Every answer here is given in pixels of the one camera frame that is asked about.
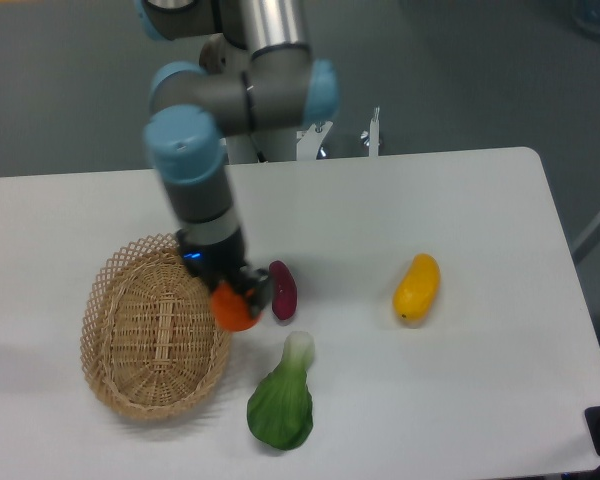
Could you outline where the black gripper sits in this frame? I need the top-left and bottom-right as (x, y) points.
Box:
(176, 228), (273, 319)

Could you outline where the orange fruit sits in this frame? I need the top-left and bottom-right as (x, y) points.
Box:
(210, 282), (262, 333)

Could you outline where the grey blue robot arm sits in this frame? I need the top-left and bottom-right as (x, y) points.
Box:
(135, 1), (339, 331)

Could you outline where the woven wicker basket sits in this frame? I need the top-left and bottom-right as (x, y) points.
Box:
(80, 234), (231, 421)

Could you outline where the green bok choy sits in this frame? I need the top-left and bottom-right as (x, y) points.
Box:
(246, 331), (315, 451)

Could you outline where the yellow mango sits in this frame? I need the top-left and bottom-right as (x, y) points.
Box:
(392, 253), (441, 325)

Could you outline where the blue object top right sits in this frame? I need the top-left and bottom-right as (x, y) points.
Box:
(569, 0), (600, 42)

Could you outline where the white metal bracket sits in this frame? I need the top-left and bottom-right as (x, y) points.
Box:
(296, 121), (333, 161)

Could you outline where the white clamp post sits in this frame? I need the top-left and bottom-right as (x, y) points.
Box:
(360, 106), (383, 157)

